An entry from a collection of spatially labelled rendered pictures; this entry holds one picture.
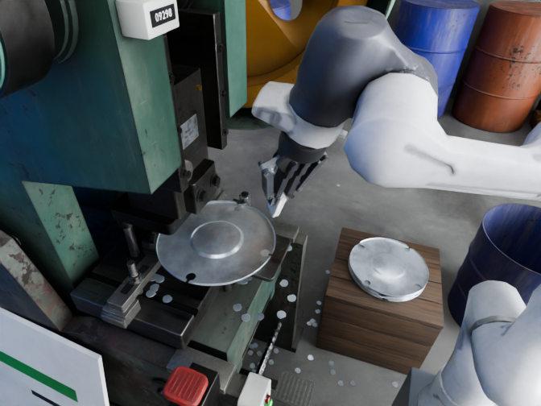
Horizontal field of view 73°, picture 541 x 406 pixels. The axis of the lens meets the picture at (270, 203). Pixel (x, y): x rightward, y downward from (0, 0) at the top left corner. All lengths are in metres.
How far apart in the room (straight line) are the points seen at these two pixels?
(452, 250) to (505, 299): 1.37
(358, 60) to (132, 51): 0.28
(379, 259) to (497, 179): 1.05
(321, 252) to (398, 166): 1.60
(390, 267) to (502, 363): 0.75
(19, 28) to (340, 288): 1.19
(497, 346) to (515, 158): 0.42
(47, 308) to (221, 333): 0.43
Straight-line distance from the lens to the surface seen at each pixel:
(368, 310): 1.39
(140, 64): 0.55
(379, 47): 0.45
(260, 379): 0.88
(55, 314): 1.08
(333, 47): 0.44
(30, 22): 0.49
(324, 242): 2.05
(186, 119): 0.76
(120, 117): 0.57
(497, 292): 0.88
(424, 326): 1.42
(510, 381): 0.79
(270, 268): 0.85
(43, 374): 1.27
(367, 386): 1.62
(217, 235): 0.92
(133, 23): 0.51
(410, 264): 1.51
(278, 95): 0.54
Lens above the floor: 1.42
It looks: 39 degrees down
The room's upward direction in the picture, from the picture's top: 2 degrees clockwise
